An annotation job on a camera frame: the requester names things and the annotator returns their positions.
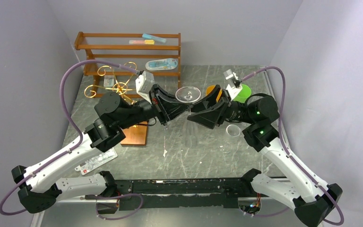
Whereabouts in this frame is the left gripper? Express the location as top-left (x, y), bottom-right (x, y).
top-left (120, 85), bottom-right (195, 131)

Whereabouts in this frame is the orange plastic wine glass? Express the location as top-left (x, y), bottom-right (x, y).
top-left (206, 84), bottom-right (224, 102)

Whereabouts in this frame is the clear wine glass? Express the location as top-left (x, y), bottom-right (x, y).
top-left (175, 86), bottom-right (201, 105)
top-left (219, 142), bottom-right (237, 154)

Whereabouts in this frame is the green plastic wine glass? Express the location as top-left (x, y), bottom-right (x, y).
top-left (233, 84), bottom-right (252, 103)

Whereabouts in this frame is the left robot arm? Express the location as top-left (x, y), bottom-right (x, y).
top-left (12, 84), bottom-right (190, 214)

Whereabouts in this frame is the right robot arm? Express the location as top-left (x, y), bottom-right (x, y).
top-left (188, 86), bottom-right (343, 227)

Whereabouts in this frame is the small clear glass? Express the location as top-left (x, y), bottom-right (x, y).
top-left (225, 124), bottom-right (241, 137)

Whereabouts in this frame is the wooden shelf rack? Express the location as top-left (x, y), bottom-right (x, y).
top-left (74, 32), bottom-right (182, 98)

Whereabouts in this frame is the blue toothbrush package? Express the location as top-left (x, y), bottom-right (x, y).
top-left (145, 58), bottom-right (179, 71)

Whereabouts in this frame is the small box on shelf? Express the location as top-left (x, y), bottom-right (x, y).
top-left (104, 75), bottom-right (115, 88)

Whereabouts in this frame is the packaged item on table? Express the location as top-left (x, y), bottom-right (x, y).
top-left (74, 148), bottom-right (118, 175)

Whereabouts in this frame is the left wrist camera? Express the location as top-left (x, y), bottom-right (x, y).
top-left (135, 71), bottom-right (155, 104)

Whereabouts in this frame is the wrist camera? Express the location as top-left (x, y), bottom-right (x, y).
top-left (223, 69), bottom-right (242, 100)
top-left (135, 71), bottom-right (155, 104)

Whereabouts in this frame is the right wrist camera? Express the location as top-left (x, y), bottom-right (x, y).
top-left (223, 69), bottom-right (242, 100)

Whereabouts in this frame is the gold wire wine glass rack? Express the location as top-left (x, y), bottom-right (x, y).
top-left (84, 65), bottom-right (148, 146)

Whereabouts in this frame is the black base frame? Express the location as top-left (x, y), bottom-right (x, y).
top-left (85, 169), bottom-right (261, 214)

